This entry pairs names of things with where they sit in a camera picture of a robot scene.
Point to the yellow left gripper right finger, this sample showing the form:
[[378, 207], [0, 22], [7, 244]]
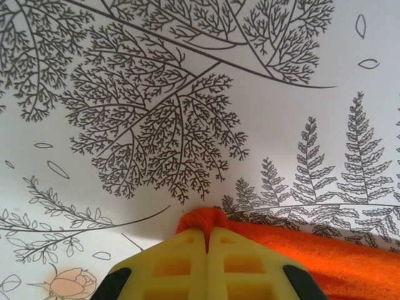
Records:
[[243, 275]]

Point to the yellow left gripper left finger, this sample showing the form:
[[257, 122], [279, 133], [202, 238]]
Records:
[[175, 275]]

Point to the orange t-shirt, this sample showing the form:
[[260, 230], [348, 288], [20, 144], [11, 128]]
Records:
[[343, 265]]

